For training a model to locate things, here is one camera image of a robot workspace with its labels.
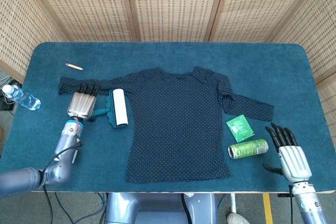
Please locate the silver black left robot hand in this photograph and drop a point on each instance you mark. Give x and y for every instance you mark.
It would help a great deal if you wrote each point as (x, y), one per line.
(81, 104)

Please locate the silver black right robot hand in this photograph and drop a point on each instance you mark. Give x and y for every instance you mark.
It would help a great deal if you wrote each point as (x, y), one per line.
(294, 162)

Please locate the teal lint roller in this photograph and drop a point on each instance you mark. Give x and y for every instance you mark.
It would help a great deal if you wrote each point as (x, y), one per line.
(119, 108)

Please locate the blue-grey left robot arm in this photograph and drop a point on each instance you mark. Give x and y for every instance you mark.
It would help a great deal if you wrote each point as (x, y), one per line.
(60, 166)

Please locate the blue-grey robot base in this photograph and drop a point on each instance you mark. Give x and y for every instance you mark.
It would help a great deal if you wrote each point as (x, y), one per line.
(157, 208)

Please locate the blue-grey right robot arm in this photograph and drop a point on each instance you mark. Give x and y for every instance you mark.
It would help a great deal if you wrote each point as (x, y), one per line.
(309, 208)

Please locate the navy polka-dot long-sleeve shirt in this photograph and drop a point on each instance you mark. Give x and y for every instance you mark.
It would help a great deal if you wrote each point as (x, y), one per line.
(178, 124)

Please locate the short wooden pencil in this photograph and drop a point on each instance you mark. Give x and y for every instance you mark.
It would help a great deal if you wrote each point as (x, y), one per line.
(74, 66)

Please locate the green drink can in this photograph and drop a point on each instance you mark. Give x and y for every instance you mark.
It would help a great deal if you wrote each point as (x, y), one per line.
(248, 148)

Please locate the yellow floor tape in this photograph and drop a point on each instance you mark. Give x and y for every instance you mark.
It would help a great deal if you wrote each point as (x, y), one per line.
(267, 208)

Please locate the clear plastic water bottle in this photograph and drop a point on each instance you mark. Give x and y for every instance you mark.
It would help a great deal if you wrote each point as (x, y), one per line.
(23, 98)

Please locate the green foil sachet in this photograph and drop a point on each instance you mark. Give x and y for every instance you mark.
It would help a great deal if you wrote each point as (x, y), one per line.
(240, 128)

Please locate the white table leg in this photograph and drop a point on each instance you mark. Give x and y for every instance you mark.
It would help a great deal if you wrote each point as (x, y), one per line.
(233, 203)

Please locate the white shoe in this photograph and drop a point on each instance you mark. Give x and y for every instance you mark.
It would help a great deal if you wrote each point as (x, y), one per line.
(237, 219)

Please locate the woven bamboo screen panel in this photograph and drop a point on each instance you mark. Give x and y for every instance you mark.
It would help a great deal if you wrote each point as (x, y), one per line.
(86, 6)
(18, 24)
(257, 6)
(173, 6)
(320, 37)

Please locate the blue carpet table cover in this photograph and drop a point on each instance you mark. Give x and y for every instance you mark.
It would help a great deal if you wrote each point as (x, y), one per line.
(168, 53)

